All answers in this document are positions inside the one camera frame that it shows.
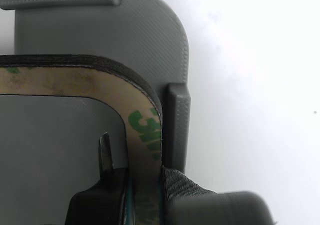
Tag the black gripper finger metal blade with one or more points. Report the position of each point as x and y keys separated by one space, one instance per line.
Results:
x=100 y=202

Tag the gray holder with ridges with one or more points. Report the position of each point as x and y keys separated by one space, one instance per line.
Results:
x=100 y=30

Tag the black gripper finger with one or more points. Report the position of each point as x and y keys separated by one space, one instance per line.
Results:
x=215 y=210

